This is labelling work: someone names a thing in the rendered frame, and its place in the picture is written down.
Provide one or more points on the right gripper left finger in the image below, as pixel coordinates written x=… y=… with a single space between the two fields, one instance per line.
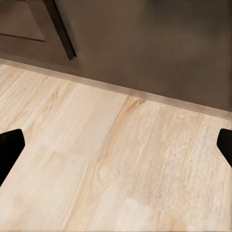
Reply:
x=12 y=144

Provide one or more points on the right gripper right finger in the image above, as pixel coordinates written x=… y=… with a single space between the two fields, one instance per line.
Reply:
x=224 y=144

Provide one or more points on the oven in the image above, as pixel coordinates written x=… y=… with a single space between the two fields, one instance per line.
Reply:
x=34 y=27

